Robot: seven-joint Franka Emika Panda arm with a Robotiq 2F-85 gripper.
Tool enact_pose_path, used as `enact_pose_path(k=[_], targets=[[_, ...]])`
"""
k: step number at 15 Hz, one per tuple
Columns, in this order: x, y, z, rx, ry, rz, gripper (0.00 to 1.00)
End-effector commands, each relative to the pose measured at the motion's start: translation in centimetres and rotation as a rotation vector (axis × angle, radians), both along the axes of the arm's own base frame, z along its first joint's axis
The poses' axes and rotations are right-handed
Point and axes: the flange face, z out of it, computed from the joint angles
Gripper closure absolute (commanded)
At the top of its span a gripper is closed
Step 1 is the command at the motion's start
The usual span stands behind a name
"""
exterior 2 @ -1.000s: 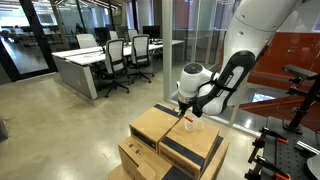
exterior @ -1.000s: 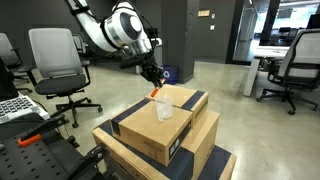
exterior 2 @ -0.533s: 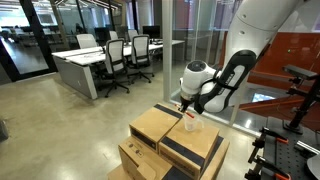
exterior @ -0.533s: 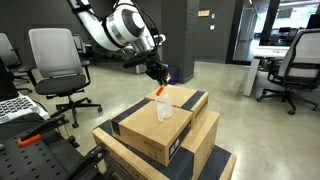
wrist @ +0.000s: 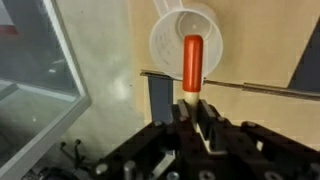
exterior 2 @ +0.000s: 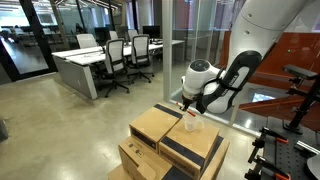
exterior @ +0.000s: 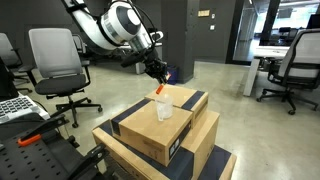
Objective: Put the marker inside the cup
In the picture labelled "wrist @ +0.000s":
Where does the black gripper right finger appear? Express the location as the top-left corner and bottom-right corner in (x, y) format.
(198, 99), (320, 180)

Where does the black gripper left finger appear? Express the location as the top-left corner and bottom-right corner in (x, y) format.
(84, 99), (209, 180)

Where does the orange capped white marker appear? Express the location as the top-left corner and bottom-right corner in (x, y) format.
(181, 33), (205, 108)

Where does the clear plastic measuring cup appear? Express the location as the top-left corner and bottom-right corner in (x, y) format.
(148, 0), (225, 81)

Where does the small cardboard box dark tape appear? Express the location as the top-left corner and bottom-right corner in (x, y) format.
(141, 69), (320, 153)

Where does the small cardboard box printed label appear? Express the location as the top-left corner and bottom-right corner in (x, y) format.
(128, 0), (320, 101)

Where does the white mesh black frame chair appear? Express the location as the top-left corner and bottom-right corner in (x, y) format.
(33, 138), (88, 180)

